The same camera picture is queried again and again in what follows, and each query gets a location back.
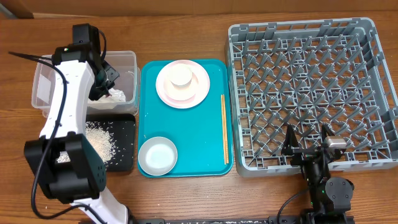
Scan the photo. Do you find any teal serving tray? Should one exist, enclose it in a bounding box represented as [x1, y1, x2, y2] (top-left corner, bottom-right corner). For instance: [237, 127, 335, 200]
[137, 59, 234, 177]

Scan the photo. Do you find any cream paper cup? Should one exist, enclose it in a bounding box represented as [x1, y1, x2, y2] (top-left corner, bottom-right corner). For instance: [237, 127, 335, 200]
[168, 63, 193, 87]

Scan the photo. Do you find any pile of rice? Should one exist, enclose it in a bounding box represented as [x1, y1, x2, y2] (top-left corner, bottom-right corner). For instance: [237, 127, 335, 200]
[55, 121, 122, 166]

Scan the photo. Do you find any white napkin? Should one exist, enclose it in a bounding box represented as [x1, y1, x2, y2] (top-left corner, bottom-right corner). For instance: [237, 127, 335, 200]
[90, 88, 126, 104]

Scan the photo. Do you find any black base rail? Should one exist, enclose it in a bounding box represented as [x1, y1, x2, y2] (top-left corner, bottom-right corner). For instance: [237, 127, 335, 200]
[137, 215, 355, 224]

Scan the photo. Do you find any pink plate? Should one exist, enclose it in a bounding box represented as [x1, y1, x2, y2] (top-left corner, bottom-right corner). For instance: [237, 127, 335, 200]
[155, 60, 210, 109]

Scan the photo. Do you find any cardboard backdrop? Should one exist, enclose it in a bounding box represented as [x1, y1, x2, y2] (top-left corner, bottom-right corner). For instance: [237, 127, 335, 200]
[1, 0, 397, 18]

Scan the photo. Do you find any grey bowl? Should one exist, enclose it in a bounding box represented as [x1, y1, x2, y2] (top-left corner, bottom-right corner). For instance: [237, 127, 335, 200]
[138, 136, 178, 176]

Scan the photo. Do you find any grey dishwasher rack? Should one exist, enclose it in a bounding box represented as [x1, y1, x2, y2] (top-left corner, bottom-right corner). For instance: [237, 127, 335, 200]
[226, 17, 397, 177]

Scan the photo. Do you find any black plastic tray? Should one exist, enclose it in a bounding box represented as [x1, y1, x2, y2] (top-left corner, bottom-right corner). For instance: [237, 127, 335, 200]
[86, 114, 136, 172]

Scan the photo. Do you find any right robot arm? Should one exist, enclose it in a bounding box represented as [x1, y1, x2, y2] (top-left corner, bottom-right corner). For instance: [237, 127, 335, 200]
[276, 124, 355, 224]

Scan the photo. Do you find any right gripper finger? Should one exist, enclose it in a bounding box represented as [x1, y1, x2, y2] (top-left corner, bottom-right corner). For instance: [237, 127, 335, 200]
[321, 124, 335, 139]
[284, 124, 299, 148]

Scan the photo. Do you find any clear plastic bin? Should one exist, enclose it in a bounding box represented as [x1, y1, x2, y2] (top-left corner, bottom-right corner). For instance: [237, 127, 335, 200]
[31, 50, 141, 116]

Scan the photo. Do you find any pink small bowl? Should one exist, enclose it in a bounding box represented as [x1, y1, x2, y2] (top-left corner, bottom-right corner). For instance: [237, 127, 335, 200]
[164, 75, 198, 101]

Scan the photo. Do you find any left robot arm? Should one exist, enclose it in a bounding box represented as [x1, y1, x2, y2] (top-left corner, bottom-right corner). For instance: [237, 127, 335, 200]
[24, 42, 136, 223]

